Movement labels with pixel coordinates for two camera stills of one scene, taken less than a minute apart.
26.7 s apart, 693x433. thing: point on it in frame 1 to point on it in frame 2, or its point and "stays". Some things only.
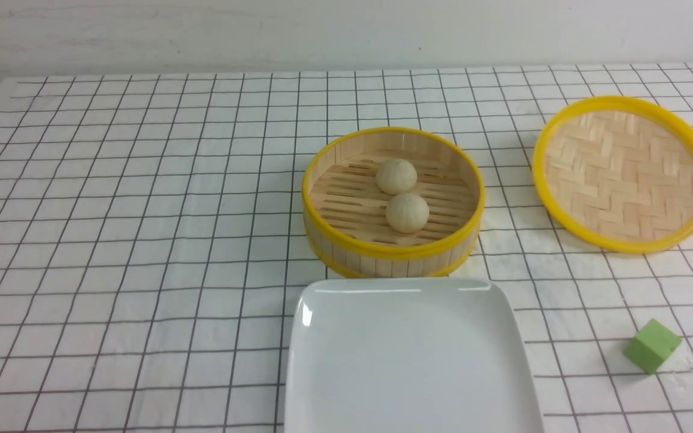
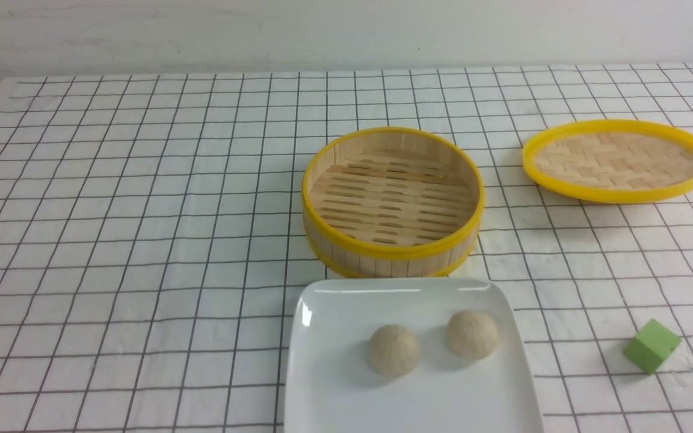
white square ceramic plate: x=412 y=355 stays
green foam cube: x=652 y=344 stays
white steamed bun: x=407 y=213 to x=471 y=334
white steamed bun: x=396 y=176 to x=393 y=350
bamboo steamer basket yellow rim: x=345 y=226 stays
